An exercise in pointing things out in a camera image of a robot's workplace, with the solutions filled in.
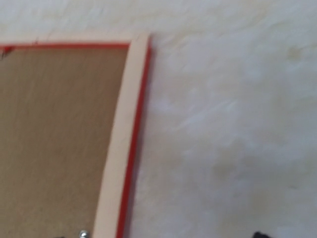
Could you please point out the brown backing board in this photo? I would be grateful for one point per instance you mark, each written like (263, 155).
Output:
(56, 113)

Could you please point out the red wooden picture frame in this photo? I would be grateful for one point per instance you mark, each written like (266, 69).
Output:
(113, 198)

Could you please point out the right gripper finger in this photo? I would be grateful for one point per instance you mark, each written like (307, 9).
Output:
(259, 234)

